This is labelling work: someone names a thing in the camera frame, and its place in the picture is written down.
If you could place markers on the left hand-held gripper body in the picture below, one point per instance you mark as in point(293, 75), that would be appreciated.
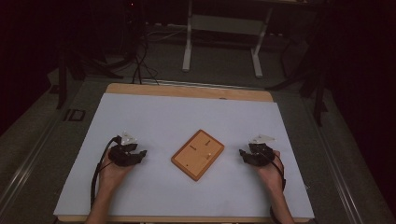
point(122, 155)

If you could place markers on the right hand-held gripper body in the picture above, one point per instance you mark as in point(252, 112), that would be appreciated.
point(262, 153)

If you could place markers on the person's left hand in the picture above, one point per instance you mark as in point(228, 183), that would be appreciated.
point(112, 174)

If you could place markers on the person's right hand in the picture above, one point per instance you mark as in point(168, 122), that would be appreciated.
point(271, 174)

